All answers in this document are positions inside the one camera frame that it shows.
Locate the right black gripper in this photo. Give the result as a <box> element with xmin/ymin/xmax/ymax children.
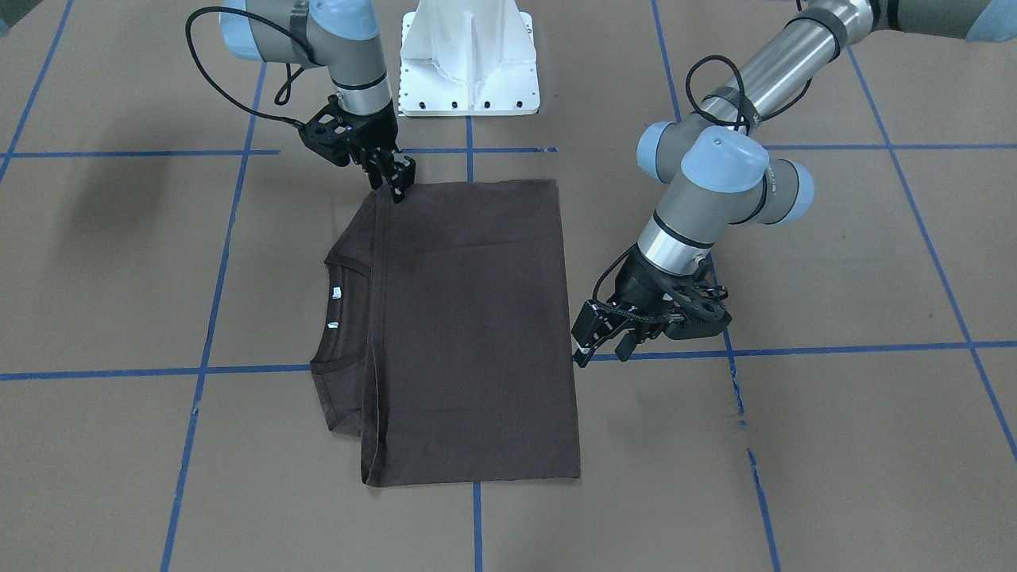
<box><xmin>346</xmin><ymin>102</ymin><xmax>416</xmax><ymax>205</ymax></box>

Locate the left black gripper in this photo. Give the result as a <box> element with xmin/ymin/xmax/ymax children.
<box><xmin>570</xmin><ymin>249</ymin><xmax>677</xmax><ymax>367</ymax></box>

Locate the dark brown t-shirt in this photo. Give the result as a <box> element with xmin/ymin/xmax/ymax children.
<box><xmin>310</xmin><ymin>179</ymin><xmax>581</xmax><ymax>487</ymax></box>

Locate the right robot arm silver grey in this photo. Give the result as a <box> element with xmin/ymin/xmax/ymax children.
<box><xmin>218</xmin><ymin>1</ymin><xmax>416</xmax><ymax>203</ymax></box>

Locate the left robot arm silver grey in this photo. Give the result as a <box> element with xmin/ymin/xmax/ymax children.
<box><xmin>571</xmin><ymin>1</ymin><xmax>1015</xmax><ymax>366</ymax></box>

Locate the blue tape line centre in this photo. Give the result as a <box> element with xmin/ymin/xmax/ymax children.
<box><xmin>465</xmin><ymin>117</ymin><xmax>484</xmax><ymax>571</ymax></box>

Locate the blue tape line rear crosswise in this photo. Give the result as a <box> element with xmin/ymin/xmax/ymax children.
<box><xmin>2</xmin><ymin>142</ymin><xmax>1016</xmax><ymax>160</ymax></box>

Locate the blue tape line crosswise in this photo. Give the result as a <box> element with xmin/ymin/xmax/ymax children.
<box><xmin>2</xmin><ymin>142</ymin><xmax>1016</xmax><ymax>160</ymax></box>
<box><xmin>1</xmin><ymin>340</ymin><xmax>1016</xmax><ymax>381</ymax></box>

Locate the blue tape line front crosswise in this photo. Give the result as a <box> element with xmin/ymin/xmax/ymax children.
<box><xmin>1</xmin><ymin>340</ymin><xmax>1016</xmax><ymax>381</ymax></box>

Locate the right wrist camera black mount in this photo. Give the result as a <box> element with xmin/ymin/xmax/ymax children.
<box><xmin>297</xmin><ymin>95</ymin><xmax>351</xmax><ymax>168</ymax></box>

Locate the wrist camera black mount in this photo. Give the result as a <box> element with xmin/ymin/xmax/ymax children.
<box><xmin>662</xmin><ymin>258</ymin><xmax>733</xmax><ymax>340</ymax></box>
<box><xmin>297</xmin><ymin>95</ymin><xmax>351</xmax><ymax>168</ymax></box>

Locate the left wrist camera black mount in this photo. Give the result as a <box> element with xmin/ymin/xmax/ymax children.
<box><xmin>662</xmin><ymin>258</ymin><xmax>733</xmax><ymax>340</ymax></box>

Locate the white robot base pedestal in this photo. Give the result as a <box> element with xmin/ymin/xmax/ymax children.
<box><xmin>397</xmin><ymin>1</ymin><xmax>541</xmax><ymax>117</ymax></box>

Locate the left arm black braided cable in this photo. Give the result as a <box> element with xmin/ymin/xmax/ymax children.
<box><xmin>592</xmin><ymin>54</ymin><xmax>756</xmax><ymax>314</ymax></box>

